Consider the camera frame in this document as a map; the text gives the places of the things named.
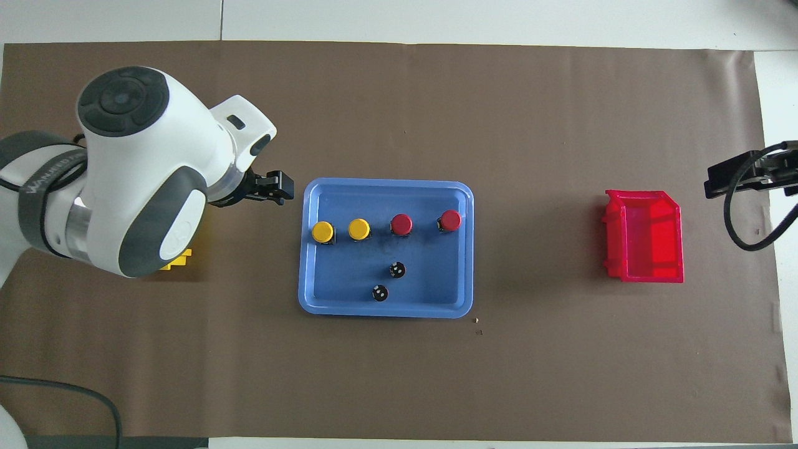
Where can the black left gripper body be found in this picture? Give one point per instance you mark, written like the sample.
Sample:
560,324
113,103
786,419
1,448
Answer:
240,190

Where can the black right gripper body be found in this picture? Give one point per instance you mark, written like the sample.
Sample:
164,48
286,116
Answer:
779,173

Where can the yellow push button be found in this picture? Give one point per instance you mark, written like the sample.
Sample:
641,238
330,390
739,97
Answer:
359,229
322,231

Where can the red push button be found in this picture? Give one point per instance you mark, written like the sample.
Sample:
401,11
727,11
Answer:
401,224
450,220

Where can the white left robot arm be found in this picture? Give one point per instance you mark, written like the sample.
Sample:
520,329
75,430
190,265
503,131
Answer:
156,156

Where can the blue plastic tray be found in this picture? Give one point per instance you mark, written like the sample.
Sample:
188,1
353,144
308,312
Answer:
349,274

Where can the yellow plastic storage bin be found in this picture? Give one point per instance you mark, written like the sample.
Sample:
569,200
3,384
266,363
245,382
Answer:
177,260

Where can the red plastic storage bin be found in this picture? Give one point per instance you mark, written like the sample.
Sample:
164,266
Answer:
670,262

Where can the small black cylinder component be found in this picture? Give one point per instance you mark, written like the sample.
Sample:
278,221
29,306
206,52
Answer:
379,293
397,270

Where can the brown paper table mat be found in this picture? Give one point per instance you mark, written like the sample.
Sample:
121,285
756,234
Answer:
399,374

